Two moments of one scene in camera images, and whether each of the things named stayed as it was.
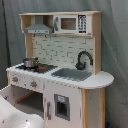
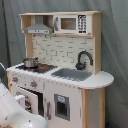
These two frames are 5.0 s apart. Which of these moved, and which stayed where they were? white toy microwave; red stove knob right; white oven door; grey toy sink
Moved: white oven door
Stayed: grey toy sink; white toy microwave; red stove knob right
